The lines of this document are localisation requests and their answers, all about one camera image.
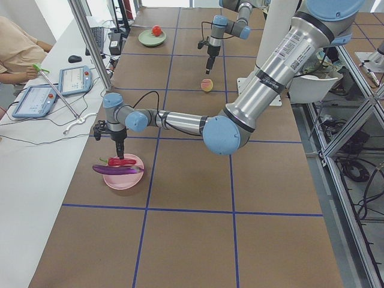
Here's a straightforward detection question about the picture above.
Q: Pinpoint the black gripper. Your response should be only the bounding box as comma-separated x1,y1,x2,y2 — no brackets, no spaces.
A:
92,120,127,160
197,37,222,74

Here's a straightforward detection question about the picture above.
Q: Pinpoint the red chili pepper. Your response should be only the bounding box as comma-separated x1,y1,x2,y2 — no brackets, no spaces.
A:
99,157,137,166

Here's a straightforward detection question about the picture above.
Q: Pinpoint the pink yellow peach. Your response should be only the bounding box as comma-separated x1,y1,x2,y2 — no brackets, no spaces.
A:
200,79,214,92

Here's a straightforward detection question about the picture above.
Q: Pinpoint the purple eggplant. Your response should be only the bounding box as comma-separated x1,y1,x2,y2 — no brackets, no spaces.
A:
92,164,144,175

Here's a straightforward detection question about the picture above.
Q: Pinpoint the red yellow pomegranate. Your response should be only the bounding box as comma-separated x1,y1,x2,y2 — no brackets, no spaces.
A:
151,25,162,37

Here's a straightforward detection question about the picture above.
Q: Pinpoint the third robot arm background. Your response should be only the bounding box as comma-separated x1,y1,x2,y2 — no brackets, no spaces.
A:
355,42,383,73

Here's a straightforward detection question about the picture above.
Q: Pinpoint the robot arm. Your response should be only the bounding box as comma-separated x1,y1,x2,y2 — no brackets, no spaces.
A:
93,1,362,158
197,1,271,74

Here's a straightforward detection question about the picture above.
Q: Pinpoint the pink plate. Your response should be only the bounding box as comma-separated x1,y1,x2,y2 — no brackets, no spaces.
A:
103,154,144,190

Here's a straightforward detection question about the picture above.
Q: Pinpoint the green plate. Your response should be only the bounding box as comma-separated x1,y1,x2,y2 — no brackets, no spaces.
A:
138,29,167,47

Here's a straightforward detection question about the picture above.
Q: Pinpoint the far teach pendant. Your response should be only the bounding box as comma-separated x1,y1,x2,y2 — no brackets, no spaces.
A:
58,66,92,96

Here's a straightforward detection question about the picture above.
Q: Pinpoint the teach pendant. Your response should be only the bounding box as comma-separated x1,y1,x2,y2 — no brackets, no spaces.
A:
12,86,56,118
58,66,92,96

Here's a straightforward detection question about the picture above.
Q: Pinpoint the white chair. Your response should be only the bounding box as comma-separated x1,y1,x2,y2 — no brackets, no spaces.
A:
286,64,343,104

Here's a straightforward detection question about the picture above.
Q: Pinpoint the near teach pendant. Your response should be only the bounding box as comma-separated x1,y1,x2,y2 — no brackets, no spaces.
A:
12,86,56,118

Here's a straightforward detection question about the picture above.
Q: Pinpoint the black power adapter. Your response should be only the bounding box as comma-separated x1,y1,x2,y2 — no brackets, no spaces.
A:
109,33,122,56

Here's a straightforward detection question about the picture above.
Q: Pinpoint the black computer mouse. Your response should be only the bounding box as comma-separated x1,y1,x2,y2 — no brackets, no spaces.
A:
68,55,82,64

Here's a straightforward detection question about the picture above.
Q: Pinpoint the metal rod with green tip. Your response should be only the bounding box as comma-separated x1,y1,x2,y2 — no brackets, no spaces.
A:
32,64,80,120

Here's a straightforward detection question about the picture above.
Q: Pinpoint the black keyboard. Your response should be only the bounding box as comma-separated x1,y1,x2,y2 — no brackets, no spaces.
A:
90,27,104,54

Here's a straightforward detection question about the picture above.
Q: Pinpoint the seated person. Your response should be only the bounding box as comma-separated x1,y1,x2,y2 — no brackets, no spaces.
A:
1,16,53,85

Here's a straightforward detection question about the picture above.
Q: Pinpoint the aluminium frame post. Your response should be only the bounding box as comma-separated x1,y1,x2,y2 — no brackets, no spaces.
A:
68,0,112,92

